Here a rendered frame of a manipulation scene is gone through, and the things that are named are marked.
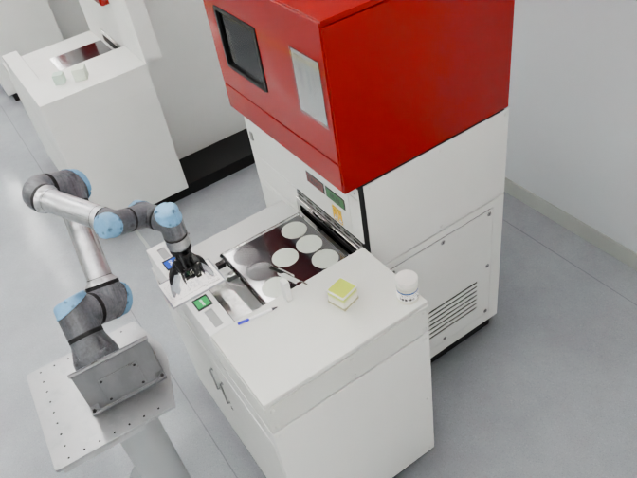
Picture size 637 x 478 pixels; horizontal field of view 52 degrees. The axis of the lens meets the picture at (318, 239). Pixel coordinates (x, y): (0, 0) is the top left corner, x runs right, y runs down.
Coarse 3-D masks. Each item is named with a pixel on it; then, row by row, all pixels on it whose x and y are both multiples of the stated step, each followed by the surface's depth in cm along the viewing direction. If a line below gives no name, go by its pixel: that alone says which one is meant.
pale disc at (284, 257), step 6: (276, 252) 246; (282, 252) 246; (288, 252) 246; (294, 252) 245; (276, 258) 244; (282, 258) 244; (288, 258) 243; (294, 258) 243; (276, 264) 242; (282, 264) 241; (288, 264) 241
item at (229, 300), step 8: (224, 288) 239; (232, 288) 238; (216, 296) 237; (224, 296) 236; (232, 296) 235; (224, 304) 233; (232, 304) 232; (240, 304) 232; (232, 312) 229; (240, 312) 229; (248, 312) 228
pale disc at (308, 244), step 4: (304, 236) 251; (308, 236) 251; (312, 236) 250; (316, 236) 250; (300, 240) 250; (304, 240) 249; (308, 240) 249; (312, 240) 249; (316, 240) 248; (320, 240) 248; (296, 244) 248; (300, 244) 248; (304, 244) 248; (308, 244) 247; (312, 244) 247; (316, 244) 247; (320, 244) 246; (300, 248) 246; (304, 248) 246; (308, 248) 246; (312, 248) 245; (316, 248) 245; (304, 252) 244; (308, 252) 244
